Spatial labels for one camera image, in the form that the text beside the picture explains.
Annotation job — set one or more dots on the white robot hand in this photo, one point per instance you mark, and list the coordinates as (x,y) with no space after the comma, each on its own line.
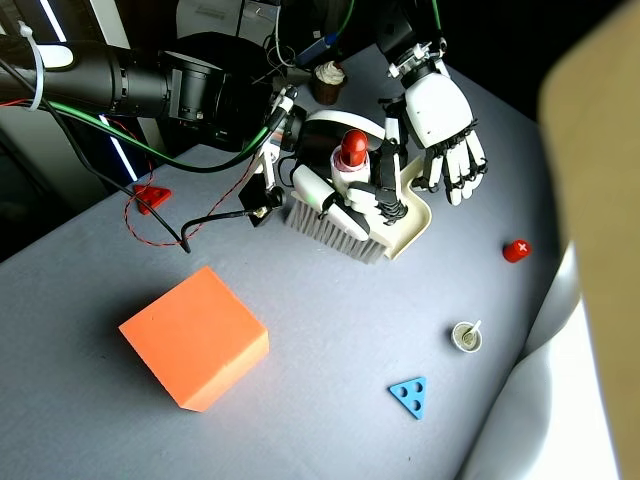
(437,110)
(310,185)

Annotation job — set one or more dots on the cream plastic dustpan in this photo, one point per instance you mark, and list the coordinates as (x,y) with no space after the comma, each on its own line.
(410,230)

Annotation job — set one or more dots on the toy cupcake with white cream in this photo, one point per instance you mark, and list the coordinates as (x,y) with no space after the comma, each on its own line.
(329,77)

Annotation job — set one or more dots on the grey table cloth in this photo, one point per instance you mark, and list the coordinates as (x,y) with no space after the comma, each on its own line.
(325,325)

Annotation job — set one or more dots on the red triangle block with holes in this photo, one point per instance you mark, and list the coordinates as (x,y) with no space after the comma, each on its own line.
(152,196)

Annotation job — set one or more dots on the red cylinder with white cross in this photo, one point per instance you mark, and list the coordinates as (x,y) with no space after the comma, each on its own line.
(516,251)

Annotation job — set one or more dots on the tan board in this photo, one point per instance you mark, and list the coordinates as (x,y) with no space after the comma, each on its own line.
(600,150)

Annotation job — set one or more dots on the orange foam block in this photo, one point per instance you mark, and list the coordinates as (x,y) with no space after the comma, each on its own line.
(195,335)

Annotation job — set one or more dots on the small white spoon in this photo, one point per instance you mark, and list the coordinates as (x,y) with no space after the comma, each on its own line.
(474,329)

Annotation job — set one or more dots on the small white bowl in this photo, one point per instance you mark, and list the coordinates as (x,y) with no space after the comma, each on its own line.
(467,342)

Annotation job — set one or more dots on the blue triangle block with holes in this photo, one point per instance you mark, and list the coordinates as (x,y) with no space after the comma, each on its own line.
(412,397)

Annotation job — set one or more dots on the white zip tie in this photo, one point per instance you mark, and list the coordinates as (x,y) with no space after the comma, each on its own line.
(34,65)

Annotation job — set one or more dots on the white backdrop sheet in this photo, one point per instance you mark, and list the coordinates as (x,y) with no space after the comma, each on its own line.
(540,400)

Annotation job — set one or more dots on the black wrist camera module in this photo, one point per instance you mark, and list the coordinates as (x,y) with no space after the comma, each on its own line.
(255,197)

